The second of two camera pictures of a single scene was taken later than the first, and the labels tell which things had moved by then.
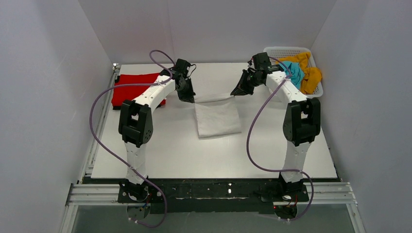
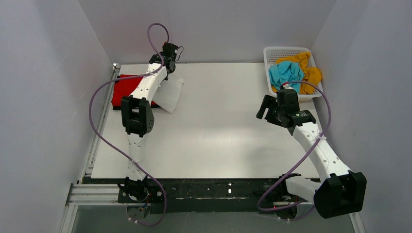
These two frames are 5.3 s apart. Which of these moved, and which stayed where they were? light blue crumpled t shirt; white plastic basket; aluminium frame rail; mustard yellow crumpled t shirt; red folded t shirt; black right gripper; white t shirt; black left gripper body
Moved: black right gripper; black left gripper body; white t shirt
Stayed: red folded t shirt; mustard yellow crumpled t shirt; light blue crumpled t shirt; white plastic basket; aluminium frame rail
